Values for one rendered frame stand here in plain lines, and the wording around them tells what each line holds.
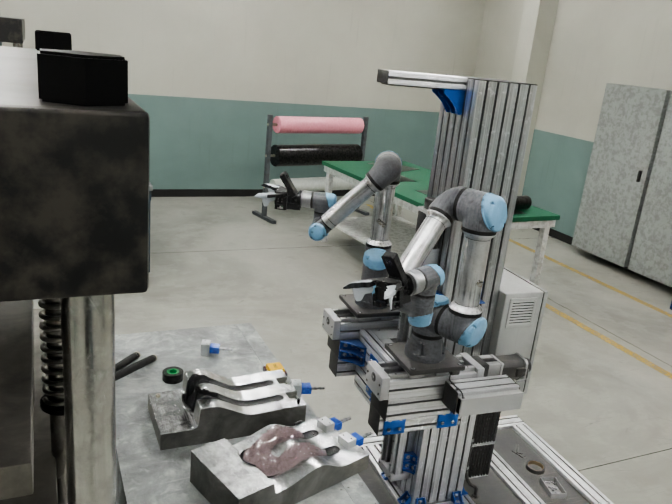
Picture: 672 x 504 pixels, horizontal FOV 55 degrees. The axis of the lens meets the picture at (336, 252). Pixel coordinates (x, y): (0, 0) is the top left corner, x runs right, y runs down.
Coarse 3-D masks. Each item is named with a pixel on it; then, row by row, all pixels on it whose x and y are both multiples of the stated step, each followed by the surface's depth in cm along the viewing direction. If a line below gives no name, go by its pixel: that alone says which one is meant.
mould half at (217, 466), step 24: (264, 432) 205; (336, 432) 216; (192, 456) 190; (216, 456) 189; (336, 456) 203; (360, 456) 204; (192, 480) 192; (216, 480) 180; (240, 480) 179; (264, 480) 180; (288, 480) 187; (312, 480) 190; (336, 480) 198
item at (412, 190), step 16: (336, 176) 676; (352, 176) 642; (400, 176) 652; (416, 176) 662; (400, 192) 578; (416, 192) 585; (400, 208) 754; (416, 208) 552; (528, 208) 565; (352, 224) 703; (368, 224) 709; (400, 224) 723; (512, 224) 530; (528, 224) 539; (544, 224) 548; (320, 240) 722; (400, 240) 661; (544, 240) 559; (400, 256) 609
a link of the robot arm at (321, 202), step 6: (312, 192) 282; (318, 192) 282; (312, 198) 280; (318, 198) 280; (324, 198) 280; (330, 198) 280; (336, 198) 282; (312, 204) 281; (318, 204) 280; (324, 204) 280; (330, 204) 280; (318, 210) 281; (324, 210) 281
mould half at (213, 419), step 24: (240, 384) 234; (288, 384) 236; (168, 408) 219; (216, 408) 210; (240, 408) 217; (264, 408) 220; (288, 408) 222; (168, 432) 206; (192, 432) 209; (216, 432) 213; (240, 432) 217
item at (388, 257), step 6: (390, 252) 183; (384, 258) 183; (390, 258) 182; (396, 258) 182; (384, 264) 185; (390, 264) 183; (396, 264) 183; (390, 270) 186; (396, 270) 184; (402, 270) 185; (396, 276) 186; (402, 276) 185; (402, 282) 186
